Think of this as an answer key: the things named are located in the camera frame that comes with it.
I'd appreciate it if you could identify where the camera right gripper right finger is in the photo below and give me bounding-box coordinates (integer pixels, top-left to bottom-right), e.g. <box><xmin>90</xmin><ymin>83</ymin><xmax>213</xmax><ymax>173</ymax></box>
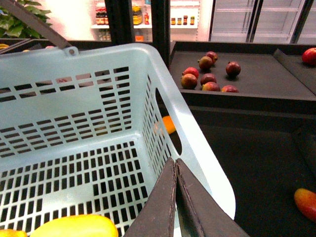
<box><xmin>175</xmin><ymin>159</ymin><xmax>248</xmax><ymax>237</ymax></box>

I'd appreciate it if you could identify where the camera right gripper left finger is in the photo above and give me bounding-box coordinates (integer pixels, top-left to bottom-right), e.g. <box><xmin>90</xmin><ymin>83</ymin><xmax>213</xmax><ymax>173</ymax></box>
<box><xmin>124</xmin><ymin>158</ymin><xmax>177</xmax><ymax>237</ymax></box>

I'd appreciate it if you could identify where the light blue plastic basket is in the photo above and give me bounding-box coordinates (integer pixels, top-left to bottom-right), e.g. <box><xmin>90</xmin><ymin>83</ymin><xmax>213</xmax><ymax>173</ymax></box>
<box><xmin>0</xmin><ymin>43</ymin><xmax>236</xmax><ymax>236</ymax></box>

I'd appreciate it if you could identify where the yellow lemon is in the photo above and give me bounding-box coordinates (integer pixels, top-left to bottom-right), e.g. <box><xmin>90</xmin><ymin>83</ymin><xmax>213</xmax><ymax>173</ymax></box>
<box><xmin>0</xmin><ymin>229</ymin><xmax>27</xmax><ymax>237</ymax></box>

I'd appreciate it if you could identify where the yellow fruit behind basket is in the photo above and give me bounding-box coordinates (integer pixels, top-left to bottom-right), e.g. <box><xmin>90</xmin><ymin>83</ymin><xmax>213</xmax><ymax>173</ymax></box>
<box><xmin>154</xmin><ymin>116</ymin><xmax>176</xmax><ymax>134</ymax></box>

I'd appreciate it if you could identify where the red yellow mango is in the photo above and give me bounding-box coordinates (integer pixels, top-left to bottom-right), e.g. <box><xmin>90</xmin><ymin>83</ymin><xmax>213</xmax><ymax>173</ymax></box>
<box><xmin>294</xmin><ymin>188</ymin><xmax>316</xmax><ymax>223</ymax></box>

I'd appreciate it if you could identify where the dark red fruit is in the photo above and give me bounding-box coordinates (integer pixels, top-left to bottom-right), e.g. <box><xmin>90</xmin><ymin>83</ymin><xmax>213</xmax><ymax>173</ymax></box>
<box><xmin>226</xmin><ymin>61</ymin><xmax>241</xmax><ymax>78</ymax></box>

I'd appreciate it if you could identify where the black display shelf tray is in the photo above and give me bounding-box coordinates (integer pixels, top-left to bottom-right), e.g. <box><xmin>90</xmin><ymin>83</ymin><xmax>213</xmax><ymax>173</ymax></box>
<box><xmin>170</xmin><ymin>41</ymin><xmax>316</xmax><ymax>116</ymax></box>

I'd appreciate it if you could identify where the red apple on shelf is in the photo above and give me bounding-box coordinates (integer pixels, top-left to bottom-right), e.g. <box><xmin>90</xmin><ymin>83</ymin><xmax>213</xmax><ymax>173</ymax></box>
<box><xmin>302</xmin><ymin>47</ymin><xmax>316</xmax><ymax>66</ymax></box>

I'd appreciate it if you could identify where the white grocery shelf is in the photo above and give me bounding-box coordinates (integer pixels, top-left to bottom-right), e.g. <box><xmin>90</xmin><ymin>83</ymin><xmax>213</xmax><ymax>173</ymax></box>
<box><xmin>91</xmin><ymin>0</ymin><xmax>200</xmax><ymax>42</ymax></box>

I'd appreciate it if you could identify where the green potted plant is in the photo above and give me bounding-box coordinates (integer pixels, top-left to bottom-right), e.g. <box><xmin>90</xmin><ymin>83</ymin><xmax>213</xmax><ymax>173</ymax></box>
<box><xmin>0</xmin><ymin>0</ymin><xmax>51</xmax><ymax>39</ymax></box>

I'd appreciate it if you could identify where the black shelf post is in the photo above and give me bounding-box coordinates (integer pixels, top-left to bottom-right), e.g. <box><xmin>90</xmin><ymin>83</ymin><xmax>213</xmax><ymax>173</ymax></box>
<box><xmin>151</xmin><ymin>0</ymin><xmax>170</xmax><ymax>68</ymax></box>

